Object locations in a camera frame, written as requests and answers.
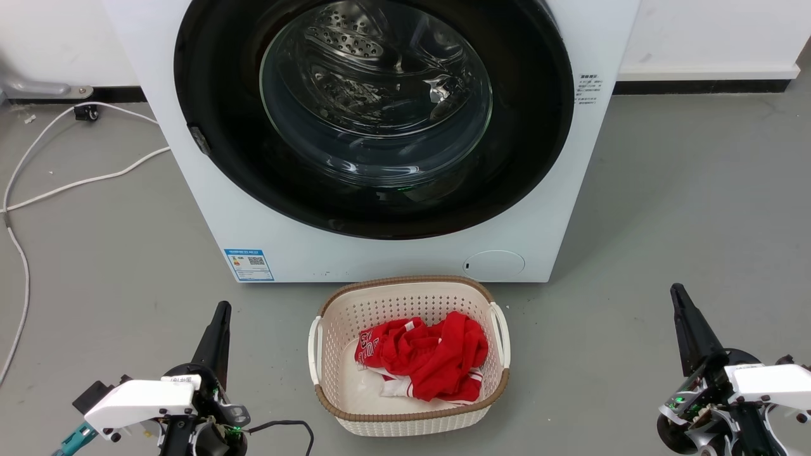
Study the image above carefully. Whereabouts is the round white filter cover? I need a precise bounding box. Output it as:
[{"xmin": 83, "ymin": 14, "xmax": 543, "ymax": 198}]
[{"xmin": 463, "ymin": 250, "xmax": 526, "ymax": 278}]

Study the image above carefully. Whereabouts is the small black text sticker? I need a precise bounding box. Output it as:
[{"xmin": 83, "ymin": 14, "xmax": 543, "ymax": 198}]
[{"xmin": 575, "ymin": 72, "xmax": 604, "ymax": 107}]

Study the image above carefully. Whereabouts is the right gripper dark round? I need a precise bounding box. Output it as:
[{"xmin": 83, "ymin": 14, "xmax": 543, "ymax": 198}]
[{"xmin": 656, "ymin": 282, "xmax": 777, "ymax": 456}]

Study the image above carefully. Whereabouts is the left gripper dark round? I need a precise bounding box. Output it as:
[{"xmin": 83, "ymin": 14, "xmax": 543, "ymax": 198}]
[{"xmin": 160, "ymin": 301, "xmax": 252, "ymax": 456}]

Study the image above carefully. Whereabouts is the black round glass washer door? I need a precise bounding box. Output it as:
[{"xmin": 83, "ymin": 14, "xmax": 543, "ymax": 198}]
[{"xmin": 174, "ymin": 0, "xmax": 575, "ymax": 241}]

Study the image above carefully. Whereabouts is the teal connector plug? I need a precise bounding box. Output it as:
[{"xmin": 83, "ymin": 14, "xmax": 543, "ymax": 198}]
[{"xmin": 52, "ymin": 423, "xmax": 99, "ymax": 456}]

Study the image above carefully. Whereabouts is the steel perforated washer drum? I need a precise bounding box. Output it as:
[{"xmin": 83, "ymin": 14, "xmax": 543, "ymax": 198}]
[{"xmin": 261, "ymin": 1, "xmax": 492, "ymax": 188}]

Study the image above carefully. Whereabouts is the cream laundry basket brown rim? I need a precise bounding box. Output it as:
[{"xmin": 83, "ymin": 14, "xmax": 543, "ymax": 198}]
[{"xmin": 308, "ymin": 275, "xmax": 511, "ymax": 437}]

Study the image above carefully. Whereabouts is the grey metal pipe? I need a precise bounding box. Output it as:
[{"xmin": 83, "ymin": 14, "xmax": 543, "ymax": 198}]
[{"xmin": 0, "ymin": 68, "xmax": 94, "ymax": 100}]

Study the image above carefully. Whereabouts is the thin white cable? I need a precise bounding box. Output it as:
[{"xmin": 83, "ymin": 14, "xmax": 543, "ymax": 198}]
[{"xmin": 0, "ymin": 101, "xmax": 160, "ymax": 386}]

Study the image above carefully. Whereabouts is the red white-trimmed jersey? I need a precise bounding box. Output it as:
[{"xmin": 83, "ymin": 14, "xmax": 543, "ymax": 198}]
[{"xmin": 354, "ymin": 311, "xmax": 490, "ymax": 404}]

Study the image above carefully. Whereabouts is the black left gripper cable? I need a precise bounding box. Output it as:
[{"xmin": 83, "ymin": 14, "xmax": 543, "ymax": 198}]
[{"xmin": 244, "ymin": 419, "xmax": 315, "ymax": 456}]

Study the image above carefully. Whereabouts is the blue energy label sticker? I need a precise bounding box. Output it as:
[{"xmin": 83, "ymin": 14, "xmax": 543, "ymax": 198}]
[{"xmin": 224, "ymin": 248, "xmax": 275, "ymax": 282}]

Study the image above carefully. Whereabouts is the white front-load washing machine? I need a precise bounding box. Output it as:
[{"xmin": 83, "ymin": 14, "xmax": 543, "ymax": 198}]
[{"xmin": 103, "ymin": 0, "xmax": 642, "ymax": 284}]

